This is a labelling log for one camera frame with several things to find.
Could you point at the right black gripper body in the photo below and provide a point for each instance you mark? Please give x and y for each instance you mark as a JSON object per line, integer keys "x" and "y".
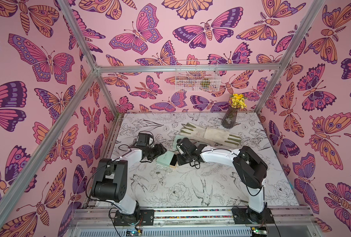
{"x": 181, "y": 145}

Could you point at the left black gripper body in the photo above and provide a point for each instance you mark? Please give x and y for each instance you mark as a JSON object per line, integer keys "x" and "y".
{"x": 153, "y": 152}

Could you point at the mint jewelry box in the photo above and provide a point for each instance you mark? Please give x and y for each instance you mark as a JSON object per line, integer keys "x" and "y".
{"x": 168, "y": 159}
{"x": 175, "y": 141}

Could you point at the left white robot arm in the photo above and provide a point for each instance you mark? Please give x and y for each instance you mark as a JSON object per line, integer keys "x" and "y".
{"x": 110, "y": 181}

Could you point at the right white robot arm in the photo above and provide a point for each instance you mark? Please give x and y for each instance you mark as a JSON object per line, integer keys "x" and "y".
{"x": 251, "y": 169}

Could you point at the white work glove left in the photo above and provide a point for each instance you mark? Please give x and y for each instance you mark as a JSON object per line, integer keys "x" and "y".
{"x": 194, "y": 132}

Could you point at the white work glove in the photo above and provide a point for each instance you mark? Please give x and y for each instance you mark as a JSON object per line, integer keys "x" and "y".
{"x": 194, "y": 132}
{"x": 222, "y": 137}

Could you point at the white work glove right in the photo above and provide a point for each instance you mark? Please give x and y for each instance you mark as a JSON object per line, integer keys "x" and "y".
{"x": 222, "y": 137}

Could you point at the dark glass vase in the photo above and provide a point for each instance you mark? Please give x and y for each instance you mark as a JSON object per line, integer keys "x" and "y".
{"x": 229, "y": 120}

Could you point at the yellow flowers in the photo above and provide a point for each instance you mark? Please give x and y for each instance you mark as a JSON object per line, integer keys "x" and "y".
{"x": 237, "y": 101}

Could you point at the white wire basket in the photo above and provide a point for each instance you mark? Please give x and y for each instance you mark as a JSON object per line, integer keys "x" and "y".
{"x": 197, "y": 78}

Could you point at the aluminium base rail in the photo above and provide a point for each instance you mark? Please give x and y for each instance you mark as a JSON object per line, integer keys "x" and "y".
{"x": 282, "y": 221}

